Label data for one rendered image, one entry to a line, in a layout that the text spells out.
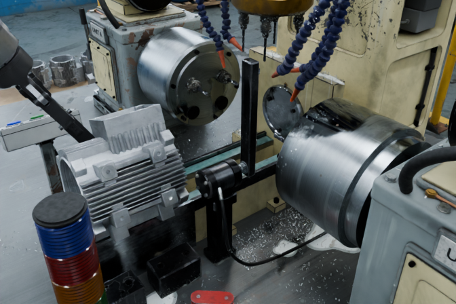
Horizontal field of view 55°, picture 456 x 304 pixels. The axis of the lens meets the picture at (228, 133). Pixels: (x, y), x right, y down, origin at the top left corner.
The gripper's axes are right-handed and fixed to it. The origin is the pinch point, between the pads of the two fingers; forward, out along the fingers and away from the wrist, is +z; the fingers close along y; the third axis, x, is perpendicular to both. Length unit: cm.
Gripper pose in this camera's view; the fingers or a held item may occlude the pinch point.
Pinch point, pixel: (77, 131)
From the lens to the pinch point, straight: 92.3
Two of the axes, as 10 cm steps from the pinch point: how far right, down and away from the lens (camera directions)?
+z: 4.0, 6.0, 6.9
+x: -6.9, 6.9, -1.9
